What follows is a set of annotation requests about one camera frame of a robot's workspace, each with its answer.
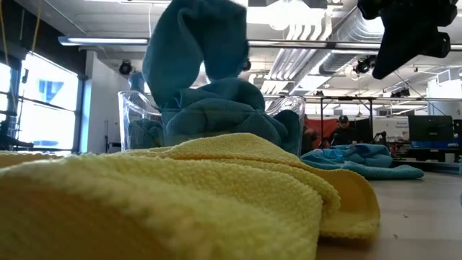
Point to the blue microfiber towel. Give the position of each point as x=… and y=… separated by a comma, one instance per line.
x=223, y=119
x=144, y=135
x=187, y=47
x=290, y=130

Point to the teal microfiber towel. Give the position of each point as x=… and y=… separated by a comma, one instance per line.
x=361, y=159

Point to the long ceiling light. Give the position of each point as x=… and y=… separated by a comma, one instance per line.
x=307, y=44
x=104, y=40

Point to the person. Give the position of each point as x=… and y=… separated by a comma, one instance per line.
x=343, y=135
x=309, y=137

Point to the black aluminium table frame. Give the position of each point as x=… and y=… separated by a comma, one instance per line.
x=426, y=167

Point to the black metal table frame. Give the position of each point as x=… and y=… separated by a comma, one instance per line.
x=346, y=98

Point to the red fabric panel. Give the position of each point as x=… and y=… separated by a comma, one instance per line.
x=326, y=128

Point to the silver air duct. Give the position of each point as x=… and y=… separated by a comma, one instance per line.
x=346, y=47

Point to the black track light cluster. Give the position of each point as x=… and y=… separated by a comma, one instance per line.
x=400, y=93

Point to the large bright window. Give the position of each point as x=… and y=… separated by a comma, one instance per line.
x=47, y=108

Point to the yellow microfiber towel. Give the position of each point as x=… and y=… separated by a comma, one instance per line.
x=180, y=202

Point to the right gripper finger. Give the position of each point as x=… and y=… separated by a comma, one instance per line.
x=391, y=56

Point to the black ceiling spotlight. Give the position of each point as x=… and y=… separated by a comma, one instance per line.
x=125, y=68
x=362, y=66
x=247, y=65

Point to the black computer monitor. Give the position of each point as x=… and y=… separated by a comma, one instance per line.
x=429, y=130

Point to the clear plastic basket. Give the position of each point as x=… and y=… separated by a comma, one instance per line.
x=123, y=122

